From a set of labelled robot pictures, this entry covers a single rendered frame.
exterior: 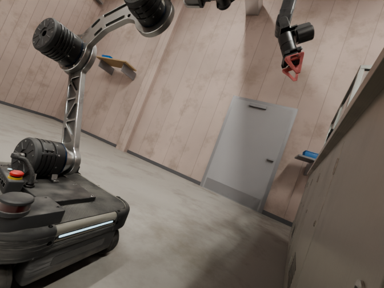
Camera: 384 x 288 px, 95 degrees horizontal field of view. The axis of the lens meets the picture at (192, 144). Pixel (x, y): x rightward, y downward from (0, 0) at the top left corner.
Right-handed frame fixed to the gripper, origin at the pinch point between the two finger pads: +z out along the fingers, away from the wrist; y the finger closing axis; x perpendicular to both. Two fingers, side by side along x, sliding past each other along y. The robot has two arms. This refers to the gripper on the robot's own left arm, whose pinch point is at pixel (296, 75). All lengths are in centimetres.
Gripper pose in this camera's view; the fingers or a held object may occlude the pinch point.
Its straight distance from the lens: 89.0
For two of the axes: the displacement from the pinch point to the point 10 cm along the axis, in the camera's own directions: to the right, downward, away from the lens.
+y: 3.5, 1.8, 9.2
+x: -9.3, 1.9, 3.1
